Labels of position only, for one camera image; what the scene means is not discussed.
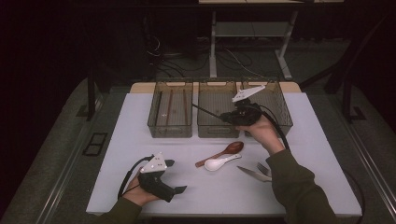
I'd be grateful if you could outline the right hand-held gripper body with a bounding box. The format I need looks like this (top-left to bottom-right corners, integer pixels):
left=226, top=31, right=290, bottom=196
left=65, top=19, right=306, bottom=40
left=228, top=85, right=266, bottom=127

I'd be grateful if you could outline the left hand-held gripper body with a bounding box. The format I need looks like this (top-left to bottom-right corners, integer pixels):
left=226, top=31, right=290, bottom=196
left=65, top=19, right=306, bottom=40
left=137, top=151, right=176, bottom=203

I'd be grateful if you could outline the clear grey plastic bin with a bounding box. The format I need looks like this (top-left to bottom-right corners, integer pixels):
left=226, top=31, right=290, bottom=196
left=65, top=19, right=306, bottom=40
left=242, top=80, right=294, bottom=138
left=197, top=81, right=243, bottom=139
left=147, top=81, right=194, bottom=139

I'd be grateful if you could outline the brown wooden spoon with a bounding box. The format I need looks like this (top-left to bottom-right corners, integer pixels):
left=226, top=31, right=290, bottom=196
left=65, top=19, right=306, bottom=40
left=194, top=141, right=245, bottom=168

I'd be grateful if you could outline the white ceramic spoon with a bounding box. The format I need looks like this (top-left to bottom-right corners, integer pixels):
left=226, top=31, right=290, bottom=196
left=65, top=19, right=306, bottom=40
left=204, top=153, right=242, bottom=172

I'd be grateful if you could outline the metal fork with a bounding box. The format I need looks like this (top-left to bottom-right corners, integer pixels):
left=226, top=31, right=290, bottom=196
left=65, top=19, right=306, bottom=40
left=256, top=161, right=273, bottom=178

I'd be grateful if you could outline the metal table knife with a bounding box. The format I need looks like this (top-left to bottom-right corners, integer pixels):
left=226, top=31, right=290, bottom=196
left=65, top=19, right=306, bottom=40
left=236, top=165, right=273, bottom=183

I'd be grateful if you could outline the person's left hand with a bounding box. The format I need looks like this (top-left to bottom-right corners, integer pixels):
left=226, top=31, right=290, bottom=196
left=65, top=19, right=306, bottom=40
left=121, top=175, right=160, bottom=207

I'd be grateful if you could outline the person's right hand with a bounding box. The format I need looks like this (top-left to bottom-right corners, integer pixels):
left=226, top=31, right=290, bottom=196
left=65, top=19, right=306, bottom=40
left=235, top=115, right=286, bottom=157

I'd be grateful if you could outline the white table mat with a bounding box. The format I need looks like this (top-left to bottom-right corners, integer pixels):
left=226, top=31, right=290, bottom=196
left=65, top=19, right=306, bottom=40
left=85, top=91, right=363, bottom=217

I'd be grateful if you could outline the white-framed desk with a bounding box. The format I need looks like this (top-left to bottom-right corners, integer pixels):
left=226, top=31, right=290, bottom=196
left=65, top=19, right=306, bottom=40
left=198, top=0, right=345, bottom=81

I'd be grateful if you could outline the black metal stand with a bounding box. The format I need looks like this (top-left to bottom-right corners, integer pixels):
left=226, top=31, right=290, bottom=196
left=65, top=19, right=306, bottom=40
left=76, top=69, right=105, bottom=122
left=300, top=15, right=393, bottom=124

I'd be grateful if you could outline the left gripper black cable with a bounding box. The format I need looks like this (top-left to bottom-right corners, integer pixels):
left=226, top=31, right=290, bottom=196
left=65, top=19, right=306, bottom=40
left=117, top=154, right=155, bottom=200

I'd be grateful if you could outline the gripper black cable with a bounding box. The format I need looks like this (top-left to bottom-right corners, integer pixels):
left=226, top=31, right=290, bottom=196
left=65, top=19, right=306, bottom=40
left=260, top=105, right=366, bottom=224
left=117, top=154, right=155, bottom=200

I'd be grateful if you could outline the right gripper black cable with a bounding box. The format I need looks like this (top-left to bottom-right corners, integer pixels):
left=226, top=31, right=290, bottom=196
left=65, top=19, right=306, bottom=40
left=260, top=105, right=366, bottom=224

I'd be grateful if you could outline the tangle of floor cables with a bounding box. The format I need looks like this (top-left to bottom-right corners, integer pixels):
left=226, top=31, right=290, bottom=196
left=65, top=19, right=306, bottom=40
left=144, top=34, right=269, bottom=80

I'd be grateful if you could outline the black floor socket frame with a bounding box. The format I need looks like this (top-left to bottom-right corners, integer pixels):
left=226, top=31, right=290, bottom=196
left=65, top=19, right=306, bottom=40
left=81, top=132, right=109, bottom=157

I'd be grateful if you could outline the metal floor rail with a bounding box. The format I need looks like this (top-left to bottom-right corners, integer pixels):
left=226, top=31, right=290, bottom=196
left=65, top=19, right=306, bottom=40
left=35, top=124, right=94, bottom=224
left=334, top=102, right=396, bottom=213

